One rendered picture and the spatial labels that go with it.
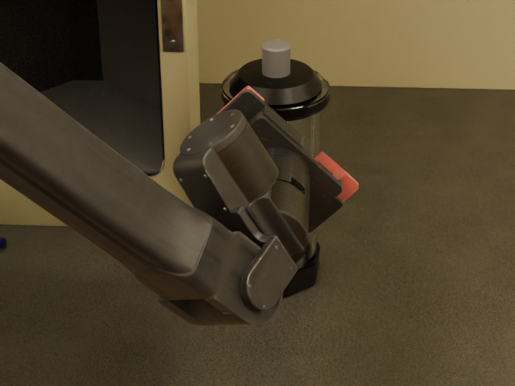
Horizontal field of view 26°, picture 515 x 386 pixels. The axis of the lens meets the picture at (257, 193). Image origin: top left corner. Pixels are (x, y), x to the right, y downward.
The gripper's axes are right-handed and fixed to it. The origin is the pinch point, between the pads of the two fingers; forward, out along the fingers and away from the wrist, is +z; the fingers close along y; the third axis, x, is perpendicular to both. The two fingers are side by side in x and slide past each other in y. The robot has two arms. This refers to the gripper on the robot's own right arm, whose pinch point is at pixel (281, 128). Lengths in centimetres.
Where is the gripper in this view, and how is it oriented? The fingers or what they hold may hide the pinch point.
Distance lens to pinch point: 105.6
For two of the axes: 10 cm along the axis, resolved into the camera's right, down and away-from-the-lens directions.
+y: -7.2, -6.2, -3.1
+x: -6.9, 6.0, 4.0
